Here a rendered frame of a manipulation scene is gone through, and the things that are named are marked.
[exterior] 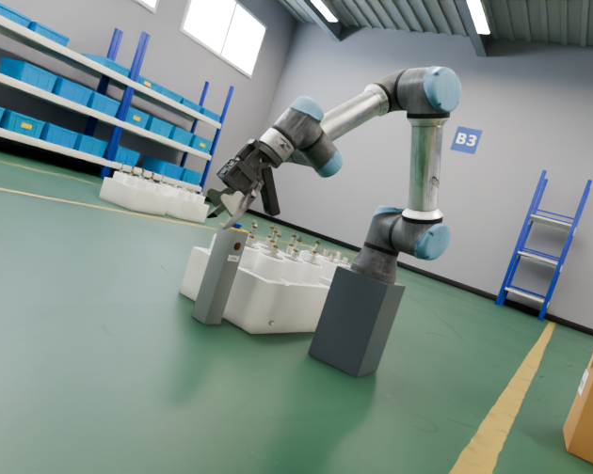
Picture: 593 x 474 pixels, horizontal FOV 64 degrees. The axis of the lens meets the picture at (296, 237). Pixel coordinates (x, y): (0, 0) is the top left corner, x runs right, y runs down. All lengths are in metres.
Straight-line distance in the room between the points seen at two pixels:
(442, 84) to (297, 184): 7.97
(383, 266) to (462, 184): 6.66
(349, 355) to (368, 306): 0.16
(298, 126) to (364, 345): 0.72
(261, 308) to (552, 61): 7.47
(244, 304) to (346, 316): 0.34
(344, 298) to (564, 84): 7.19
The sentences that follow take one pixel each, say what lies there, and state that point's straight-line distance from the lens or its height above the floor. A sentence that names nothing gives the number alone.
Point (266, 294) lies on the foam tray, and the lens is 1.55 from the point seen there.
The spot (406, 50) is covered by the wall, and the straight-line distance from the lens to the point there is 9.17.
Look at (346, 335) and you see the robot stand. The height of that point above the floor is 0.11.
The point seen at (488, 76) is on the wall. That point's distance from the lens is 8.59.
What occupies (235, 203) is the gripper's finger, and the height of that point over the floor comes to 0.40.
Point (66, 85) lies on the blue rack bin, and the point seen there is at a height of 0.94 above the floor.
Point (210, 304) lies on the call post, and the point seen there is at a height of 0.07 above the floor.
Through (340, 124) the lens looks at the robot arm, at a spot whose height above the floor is 0.68.
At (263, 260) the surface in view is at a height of 0.23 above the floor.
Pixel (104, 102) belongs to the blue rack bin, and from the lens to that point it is 6.55.
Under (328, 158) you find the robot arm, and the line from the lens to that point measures 1.13.
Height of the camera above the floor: 0.44
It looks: 4 degrees down
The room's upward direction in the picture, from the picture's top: 18 degrees clockwise
